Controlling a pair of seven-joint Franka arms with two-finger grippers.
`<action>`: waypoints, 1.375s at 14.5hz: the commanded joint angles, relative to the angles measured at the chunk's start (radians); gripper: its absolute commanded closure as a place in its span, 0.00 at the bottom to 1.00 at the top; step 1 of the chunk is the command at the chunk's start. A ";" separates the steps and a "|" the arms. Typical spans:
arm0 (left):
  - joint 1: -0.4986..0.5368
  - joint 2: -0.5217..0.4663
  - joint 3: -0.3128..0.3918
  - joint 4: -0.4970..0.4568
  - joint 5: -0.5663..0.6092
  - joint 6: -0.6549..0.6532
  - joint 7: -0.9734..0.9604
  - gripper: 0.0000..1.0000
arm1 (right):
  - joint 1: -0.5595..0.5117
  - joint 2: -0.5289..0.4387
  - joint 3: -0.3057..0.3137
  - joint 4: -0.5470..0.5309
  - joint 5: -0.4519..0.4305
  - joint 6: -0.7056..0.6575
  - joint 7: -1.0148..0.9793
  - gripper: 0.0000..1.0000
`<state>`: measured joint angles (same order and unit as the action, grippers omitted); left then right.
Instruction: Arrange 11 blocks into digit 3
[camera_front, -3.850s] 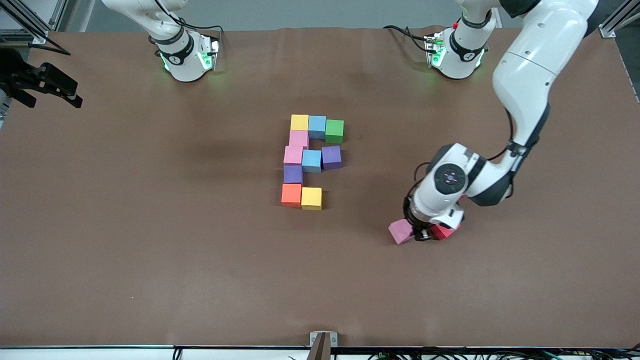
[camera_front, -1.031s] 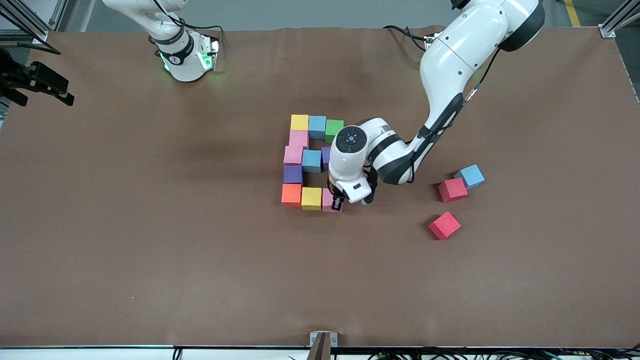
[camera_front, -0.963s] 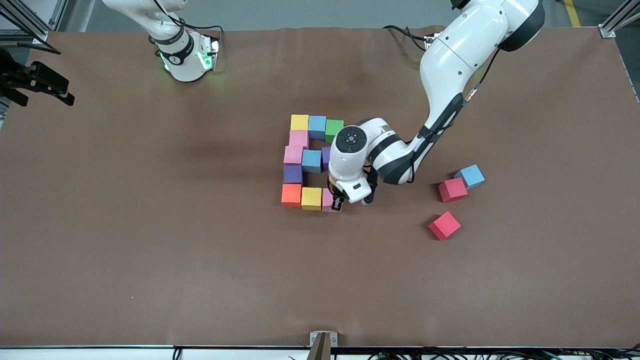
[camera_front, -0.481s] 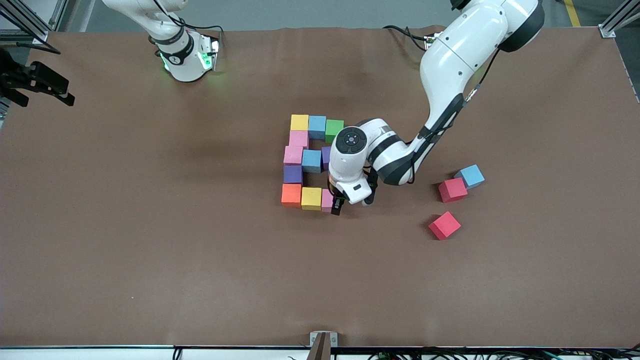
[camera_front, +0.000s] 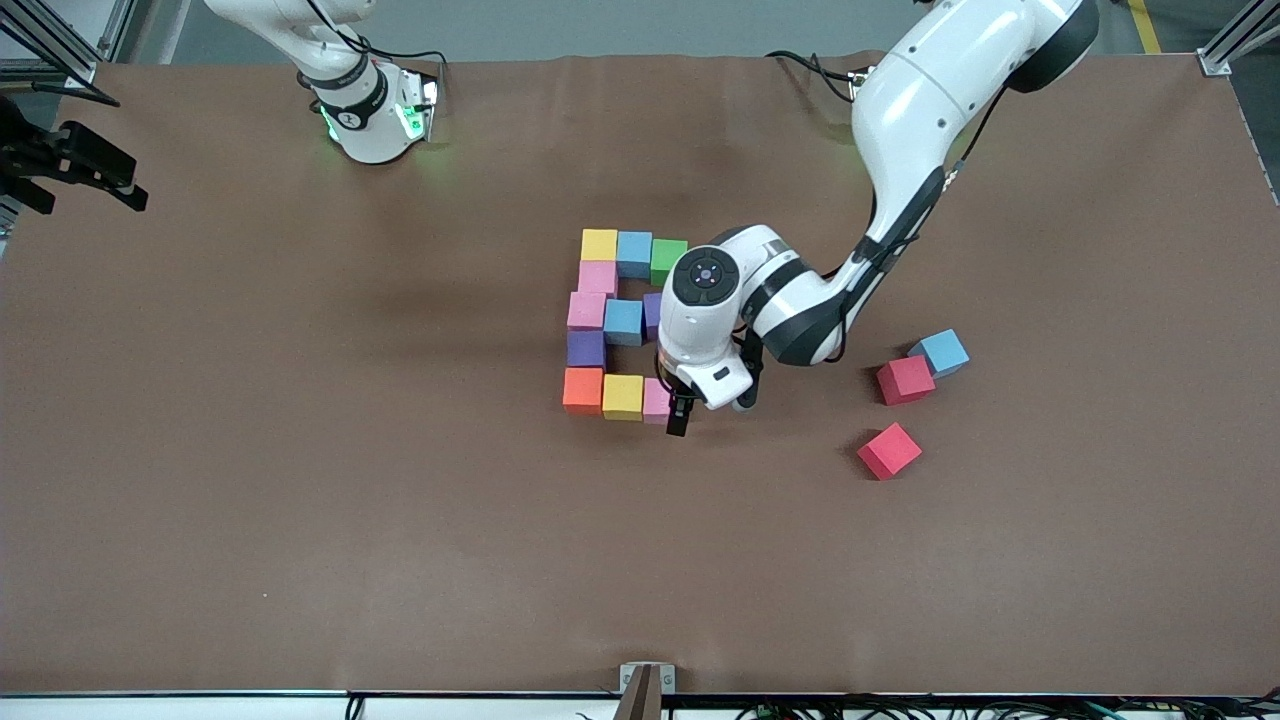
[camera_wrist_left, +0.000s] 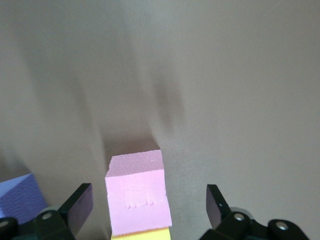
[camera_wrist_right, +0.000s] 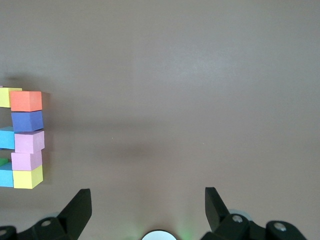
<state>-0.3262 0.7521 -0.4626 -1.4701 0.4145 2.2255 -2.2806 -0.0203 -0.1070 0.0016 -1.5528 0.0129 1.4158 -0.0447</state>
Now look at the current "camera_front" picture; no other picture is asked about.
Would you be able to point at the pink foam cube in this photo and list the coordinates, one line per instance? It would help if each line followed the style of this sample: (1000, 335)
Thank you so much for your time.
(597, 277)
(654, 400)
(586, 310)

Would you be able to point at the yellow foam cube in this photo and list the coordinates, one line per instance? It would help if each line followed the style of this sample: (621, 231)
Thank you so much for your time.
(598, 245)
(623, 396)

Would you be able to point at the purple foam cube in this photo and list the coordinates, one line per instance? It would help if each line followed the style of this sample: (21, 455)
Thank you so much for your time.
(651, 315)
(585, 348)

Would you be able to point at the orange foam cube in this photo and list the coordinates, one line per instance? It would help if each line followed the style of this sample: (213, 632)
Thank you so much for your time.
(583, 390)

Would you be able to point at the blue foam cube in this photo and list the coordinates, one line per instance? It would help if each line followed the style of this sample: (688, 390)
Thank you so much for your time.
(942, 351)
(633, 253)
(623, 322)

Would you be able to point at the green foam cube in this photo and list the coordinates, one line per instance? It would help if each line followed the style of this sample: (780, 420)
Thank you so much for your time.
(665, 258)

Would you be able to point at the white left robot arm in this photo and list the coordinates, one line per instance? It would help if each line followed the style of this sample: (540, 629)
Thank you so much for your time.
(920, 100)

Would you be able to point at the red foam cube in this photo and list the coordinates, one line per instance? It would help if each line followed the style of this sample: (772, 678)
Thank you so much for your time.
(905, 379)
(888, 451)

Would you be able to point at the brown table cover sheet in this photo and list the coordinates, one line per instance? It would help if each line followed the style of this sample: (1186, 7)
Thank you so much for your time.
(300, 550)

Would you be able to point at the aluminium frame post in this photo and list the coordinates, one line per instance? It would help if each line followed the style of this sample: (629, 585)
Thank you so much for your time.
(82, 74)
(1214, 64)

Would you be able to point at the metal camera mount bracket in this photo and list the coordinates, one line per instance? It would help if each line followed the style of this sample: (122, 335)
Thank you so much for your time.
(647, 690)

